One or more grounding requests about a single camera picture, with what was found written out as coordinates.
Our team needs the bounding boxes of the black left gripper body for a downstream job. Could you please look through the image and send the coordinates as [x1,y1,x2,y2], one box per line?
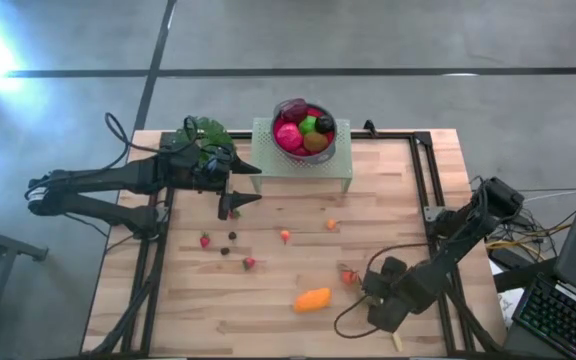
[160,142,234,194]

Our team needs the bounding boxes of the green monstera plant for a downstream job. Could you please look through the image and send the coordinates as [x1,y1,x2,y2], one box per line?
[172,115,237,166]

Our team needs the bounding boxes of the dark maroon fruit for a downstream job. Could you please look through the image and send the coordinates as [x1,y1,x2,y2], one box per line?
[280,97,309,124]

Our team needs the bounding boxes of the yellow cable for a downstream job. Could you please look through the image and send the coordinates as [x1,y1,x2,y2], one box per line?
[485,224,574,251]

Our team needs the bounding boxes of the black flat box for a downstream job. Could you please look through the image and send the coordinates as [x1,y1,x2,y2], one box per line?
[487,247,524,271]

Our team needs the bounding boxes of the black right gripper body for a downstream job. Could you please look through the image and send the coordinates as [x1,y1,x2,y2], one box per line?
[361,268,440,315]

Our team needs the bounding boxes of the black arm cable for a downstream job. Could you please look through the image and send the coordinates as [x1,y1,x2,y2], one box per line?
[104,112,199,156]
[333,242,432,340]

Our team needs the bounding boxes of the yellow orange mango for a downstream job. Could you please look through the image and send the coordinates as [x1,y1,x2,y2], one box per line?
[293,287,333,315]

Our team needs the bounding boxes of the red bowl with grey rim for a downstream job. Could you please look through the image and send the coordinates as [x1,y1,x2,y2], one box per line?
[270,98,339,165]

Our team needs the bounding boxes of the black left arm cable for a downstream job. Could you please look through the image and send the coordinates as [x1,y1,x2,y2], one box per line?
[104,112,199,156]

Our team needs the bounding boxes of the grey laptop with lit keyboard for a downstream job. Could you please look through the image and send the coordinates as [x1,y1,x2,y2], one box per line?
[502,157,576,360]

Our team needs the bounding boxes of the white paper sheet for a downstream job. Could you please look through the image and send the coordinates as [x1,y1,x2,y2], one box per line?
[496,287,527,326]

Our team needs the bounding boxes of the dark brown round fruit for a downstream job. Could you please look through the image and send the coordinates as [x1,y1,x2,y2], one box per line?
[315,114,336,134]

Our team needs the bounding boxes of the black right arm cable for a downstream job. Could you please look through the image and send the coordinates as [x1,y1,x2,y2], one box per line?
[333,242,432,340]

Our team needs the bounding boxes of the green perforated metal shelf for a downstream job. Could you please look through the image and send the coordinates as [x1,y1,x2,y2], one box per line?
[248,117,354,195]

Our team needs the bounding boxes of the black aluminium table frame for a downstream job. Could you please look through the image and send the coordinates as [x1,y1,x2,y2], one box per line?
[82,130,504,357]

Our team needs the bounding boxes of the large red fruit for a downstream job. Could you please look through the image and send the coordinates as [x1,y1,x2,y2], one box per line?
[274,122,305,153]

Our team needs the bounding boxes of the white cable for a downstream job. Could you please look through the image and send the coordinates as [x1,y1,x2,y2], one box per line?
[522,188,576,202]

